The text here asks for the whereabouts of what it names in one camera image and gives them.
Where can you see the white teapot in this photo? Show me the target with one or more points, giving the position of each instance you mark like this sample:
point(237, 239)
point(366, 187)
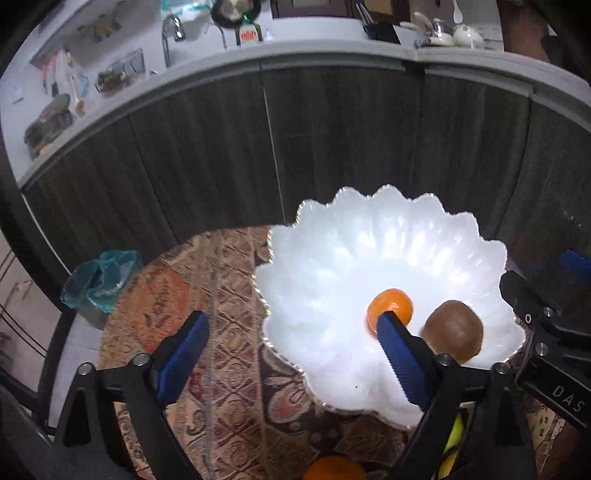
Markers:
point(443, 34)

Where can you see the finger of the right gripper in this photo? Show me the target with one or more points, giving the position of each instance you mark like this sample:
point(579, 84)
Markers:
point(574, 269)
point(541, 315)

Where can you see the wire sponge rack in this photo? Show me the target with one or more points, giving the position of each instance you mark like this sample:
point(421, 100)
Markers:
point(121, 73)

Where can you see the green dish soap bottle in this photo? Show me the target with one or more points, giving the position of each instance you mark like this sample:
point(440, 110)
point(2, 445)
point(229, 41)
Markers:
point(248, 32)

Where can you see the yellow lemon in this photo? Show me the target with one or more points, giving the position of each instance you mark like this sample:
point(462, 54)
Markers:
point(448, 463)

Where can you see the green apple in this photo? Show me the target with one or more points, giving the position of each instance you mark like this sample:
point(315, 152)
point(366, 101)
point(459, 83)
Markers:
point(456, 434)

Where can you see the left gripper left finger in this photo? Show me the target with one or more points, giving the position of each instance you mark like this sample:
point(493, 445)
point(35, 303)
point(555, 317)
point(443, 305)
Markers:
point(88, 441)

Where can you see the large orange mandarin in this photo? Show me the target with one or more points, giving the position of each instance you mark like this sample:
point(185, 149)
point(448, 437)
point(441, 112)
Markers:
point(391, 300)

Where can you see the chrome kitchen faucet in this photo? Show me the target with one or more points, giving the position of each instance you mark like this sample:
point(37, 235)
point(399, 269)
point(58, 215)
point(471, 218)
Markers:
point(171, 28)

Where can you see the stacked pots with lid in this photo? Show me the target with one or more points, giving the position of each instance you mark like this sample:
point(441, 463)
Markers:
point(54, 119)

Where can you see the white scalloped fruit bowl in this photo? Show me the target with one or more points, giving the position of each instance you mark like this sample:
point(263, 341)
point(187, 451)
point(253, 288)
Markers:
point(336, 258)

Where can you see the grey chair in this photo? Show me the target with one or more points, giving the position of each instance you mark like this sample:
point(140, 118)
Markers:
point(26, 448)

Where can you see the small orange mandarin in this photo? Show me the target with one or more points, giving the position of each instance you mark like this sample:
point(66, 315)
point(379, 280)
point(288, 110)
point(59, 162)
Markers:
point(335, 468)

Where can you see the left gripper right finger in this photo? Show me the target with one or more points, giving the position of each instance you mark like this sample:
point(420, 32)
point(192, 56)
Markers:
point(497, 443)

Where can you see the black utensil holder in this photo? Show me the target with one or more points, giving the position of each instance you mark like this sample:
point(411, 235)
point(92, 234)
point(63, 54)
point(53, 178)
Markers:
point(379, 31)

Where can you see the patterned woven tablecloth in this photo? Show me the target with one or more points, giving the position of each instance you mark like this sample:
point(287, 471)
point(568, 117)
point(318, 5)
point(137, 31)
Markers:
point(243, 414)

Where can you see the brown kiwi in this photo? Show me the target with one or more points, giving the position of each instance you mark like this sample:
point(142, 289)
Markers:
point(454, 329)

